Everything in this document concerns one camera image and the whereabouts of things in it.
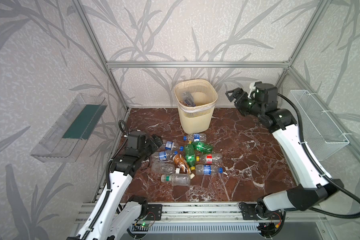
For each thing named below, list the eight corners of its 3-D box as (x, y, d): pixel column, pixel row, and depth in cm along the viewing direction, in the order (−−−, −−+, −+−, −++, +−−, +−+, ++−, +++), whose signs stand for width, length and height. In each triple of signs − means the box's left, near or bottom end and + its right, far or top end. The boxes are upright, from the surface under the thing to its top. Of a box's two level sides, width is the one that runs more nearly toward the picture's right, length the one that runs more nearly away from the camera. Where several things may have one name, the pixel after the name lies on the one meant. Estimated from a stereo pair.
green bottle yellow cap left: (184, 170, 87) (184, 168, 85) (184, 146, 98) (184, 143, 95) (195, 170, 87) (196, 168, 85) (195, 146, 98) (195, 143, 95)
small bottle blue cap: (183, 143, 101) (183, 140, 98) (183, 136, 105) (183, 133, 102) (206, 143, 101) (206, 140, 98) (205, 136, 105) (206, 133, 102)
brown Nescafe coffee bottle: (182, 177, 85) (182, 175, 82) (172, 158, 92) (172, 155, 90) (193, 171, 87) (193, 169, 84) (182, 153, 94) (182, 150, 92)
